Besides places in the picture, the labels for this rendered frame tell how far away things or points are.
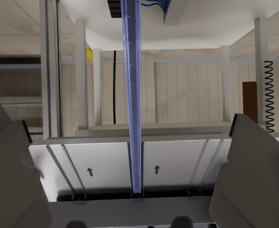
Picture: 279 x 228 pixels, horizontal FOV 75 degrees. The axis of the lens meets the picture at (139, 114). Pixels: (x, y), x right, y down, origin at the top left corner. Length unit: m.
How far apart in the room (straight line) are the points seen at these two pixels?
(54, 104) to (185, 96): 3.20
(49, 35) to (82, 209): 0.44
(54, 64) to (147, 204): 0.42
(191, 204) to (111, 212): 0.15
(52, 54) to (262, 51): 0.69
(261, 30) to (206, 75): 3.00
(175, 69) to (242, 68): 1.30
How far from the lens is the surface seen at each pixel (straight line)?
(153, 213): 0.38
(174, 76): 3.60
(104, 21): 0.74
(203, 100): 3.71
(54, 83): 0.55
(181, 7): 0.59
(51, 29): 0.59
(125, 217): 0.37
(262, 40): 0.82
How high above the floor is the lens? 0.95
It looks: level
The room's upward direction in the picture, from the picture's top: 178 degrees clockwise
